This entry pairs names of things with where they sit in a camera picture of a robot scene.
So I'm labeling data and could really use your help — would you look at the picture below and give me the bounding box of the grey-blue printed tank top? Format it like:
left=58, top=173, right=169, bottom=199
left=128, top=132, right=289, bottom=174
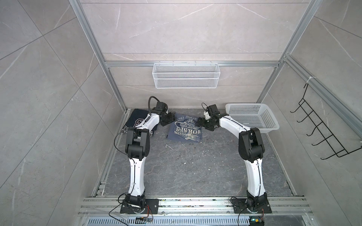
left=167, top=113, right=202, bottom=143

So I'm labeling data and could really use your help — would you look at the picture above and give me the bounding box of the navy tank top red trim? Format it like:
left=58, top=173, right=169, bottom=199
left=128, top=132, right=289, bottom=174
left=121, top=109, right=149, bottom=134

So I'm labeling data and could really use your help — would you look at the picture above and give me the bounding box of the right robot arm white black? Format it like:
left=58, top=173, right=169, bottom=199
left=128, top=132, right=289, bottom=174
left=197, top=115, right=268, bottom=213

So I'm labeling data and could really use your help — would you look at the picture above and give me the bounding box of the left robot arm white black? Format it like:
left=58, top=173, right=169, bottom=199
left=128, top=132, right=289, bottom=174
left=124, top=112, right=176, bottom=212

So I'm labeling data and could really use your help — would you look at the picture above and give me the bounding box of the white plastic laundry basket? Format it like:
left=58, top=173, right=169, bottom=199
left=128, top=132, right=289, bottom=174
left=225, top=103, right=280, bottom=133

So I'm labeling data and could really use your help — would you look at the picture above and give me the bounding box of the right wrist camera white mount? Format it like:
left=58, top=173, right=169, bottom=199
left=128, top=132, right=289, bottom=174
left=204, top=105, right=220, bottom=120

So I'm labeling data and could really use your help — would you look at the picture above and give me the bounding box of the left black corrugated cable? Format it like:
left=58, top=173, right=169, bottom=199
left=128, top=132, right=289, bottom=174
left=147, top=95, right=160, bottom=115

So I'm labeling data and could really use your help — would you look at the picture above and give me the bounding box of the white wire mesh wall basket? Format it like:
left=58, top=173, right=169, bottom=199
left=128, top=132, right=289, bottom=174
left=152, top=63, right=221, bottom=89

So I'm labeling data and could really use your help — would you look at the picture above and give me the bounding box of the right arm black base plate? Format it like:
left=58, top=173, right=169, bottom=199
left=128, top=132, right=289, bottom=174
left=230, top=197, right=272, bottom=214

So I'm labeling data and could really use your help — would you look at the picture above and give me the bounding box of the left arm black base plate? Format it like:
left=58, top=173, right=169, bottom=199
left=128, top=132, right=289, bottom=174
left=120, top=199, right=160, bottom=214

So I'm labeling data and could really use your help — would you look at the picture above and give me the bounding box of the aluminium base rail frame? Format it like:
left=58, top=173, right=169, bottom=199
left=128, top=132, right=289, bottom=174
left=76, top=196, right=318, bottom=226

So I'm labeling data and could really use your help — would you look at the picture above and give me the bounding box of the black wire hook rack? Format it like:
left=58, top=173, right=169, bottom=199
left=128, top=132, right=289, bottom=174
left=290, top=83, right=362, bottom=160

